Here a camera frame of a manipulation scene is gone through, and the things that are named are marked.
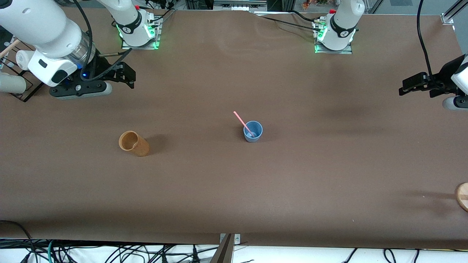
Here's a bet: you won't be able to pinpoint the pink chopstick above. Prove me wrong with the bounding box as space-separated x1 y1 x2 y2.
233 111 255 136

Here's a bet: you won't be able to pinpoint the blue cup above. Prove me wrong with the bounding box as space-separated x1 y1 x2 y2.
243 121 263 143

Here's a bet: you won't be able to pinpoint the brown bamboo cup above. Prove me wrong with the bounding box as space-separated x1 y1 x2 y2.
118 131 150 157

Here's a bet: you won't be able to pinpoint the white cylinder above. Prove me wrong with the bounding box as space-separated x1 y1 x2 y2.
0 72 27 94

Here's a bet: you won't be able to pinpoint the wooden stick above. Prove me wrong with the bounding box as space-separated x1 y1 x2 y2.
0 39 21 59

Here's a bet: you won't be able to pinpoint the round wooden disc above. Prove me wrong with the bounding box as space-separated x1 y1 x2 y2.
455 182 468 213

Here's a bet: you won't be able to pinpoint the grey metal box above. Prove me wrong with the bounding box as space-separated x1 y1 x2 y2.
213 0 268 11

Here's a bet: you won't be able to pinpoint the brown table cover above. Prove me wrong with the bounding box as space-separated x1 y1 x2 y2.
0 7 468 249

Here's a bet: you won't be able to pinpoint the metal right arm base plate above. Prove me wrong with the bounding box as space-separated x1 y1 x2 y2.
121 16 162 50

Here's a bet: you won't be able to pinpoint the black base cable bundle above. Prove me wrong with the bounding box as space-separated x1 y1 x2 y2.
146 5 176 24

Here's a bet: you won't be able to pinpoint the aluminium frame profile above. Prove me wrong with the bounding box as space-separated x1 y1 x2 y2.
441 0 468 25

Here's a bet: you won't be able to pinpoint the black wire rack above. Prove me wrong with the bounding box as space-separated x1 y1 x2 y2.
0 35 42 103

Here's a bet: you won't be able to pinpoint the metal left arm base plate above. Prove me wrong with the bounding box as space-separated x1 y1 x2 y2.
314 20 353 55

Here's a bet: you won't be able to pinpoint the black table cable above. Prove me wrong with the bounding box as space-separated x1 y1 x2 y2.
291 10 323 22
252 13 322 33

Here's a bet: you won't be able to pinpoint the dark camera mount pole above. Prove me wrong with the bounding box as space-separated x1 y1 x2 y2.
210 234 234 263

